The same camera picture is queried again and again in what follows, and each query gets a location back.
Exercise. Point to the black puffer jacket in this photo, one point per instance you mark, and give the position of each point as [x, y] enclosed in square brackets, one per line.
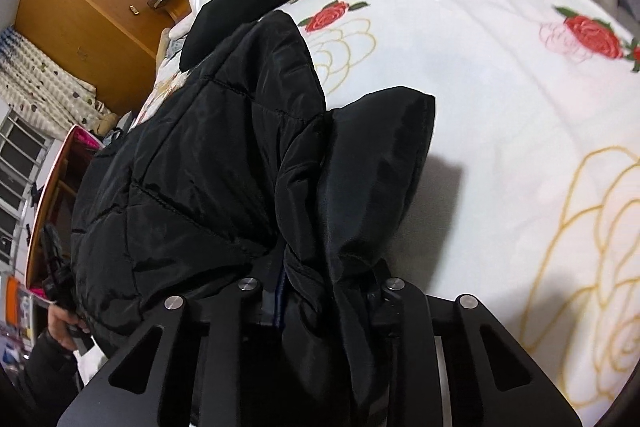
[245, 160]

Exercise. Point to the white floral bed blanket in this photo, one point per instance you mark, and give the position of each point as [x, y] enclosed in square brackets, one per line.
[509, 294]

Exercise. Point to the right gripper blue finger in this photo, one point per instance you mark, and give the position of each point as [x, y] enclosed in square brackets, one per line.
[273, 296]

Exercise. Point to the left wooden wardrobe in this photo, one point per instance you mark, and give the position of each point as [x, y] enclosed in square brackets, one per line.
[110, 44]

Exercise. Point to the patterned window curtain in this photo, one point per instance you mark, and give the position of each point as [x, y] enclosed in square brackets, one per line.
[41, 92]

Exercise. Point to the person's left hand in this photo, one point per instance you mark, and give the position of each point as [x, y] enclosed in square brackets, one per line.
[59, 320]

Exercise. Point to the wooden desk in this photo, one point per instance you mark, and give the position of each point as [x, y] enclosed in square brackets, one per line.
[57, 201]

